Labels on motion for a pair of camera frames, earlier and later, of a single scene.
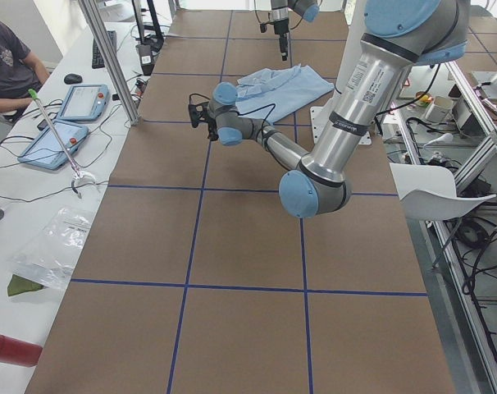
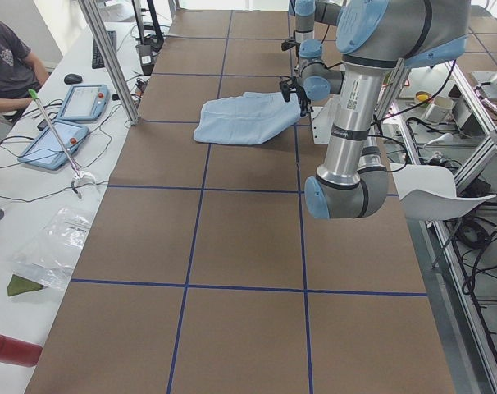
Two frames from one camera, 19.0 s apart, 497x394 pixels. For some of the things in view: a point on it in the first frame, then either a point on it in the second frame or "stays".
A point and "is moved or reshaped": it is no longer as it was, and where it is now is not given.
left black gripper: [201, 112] → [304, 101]
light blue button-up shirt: [269, 94] is moved or reshaped
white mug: [438, 111] stays
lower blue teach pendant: [46, 149] stays
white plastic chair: [428, 193] stays
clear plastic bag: [50, 253] stays
